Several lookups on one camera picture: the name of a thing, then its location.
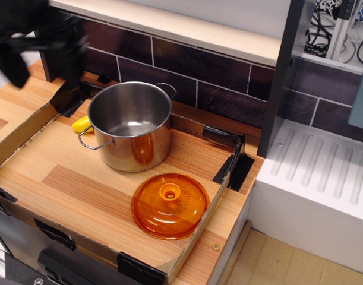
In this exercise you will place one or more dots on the stainless steel metal pot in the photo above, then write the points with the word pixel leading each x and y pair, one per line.
pixel 132 124

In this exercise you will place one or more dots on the black tape front corner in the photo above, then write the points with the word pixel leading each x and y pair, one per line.
pixel 140 271

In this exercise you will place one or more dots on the orange transparent pot lid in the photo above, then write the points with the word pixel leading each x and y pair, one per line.
pixel 169 206

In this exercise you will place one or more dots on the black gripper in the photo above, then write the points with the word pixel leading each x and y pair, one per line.
pixel 37 26

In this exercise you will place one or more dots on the light wooden shelf board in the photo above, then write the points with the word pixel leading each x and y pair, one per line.
pixel 214 37

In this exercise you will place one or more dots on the yellow plastic banana toy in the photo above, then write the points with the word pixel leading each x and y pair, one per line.
pixel 82 125

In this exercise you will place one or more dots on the white ribbed drain board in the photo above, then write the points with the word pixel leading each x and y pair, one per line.
pixel 309 194

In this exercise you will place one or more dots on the dark grey shelf post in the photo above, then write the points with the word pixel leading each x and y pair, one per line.
pixel 289 53

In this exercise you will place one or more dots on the brown cardboard fence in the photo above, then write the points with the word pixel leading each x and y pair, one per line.
pixel 67 214

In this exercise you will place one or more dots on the black tape right corner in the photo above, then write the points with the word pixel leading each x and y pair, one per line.
pixel 238 164

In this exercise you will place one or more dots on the grey aluminium frame profile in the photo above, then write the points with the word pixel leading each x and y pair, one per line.
pixel 347 12

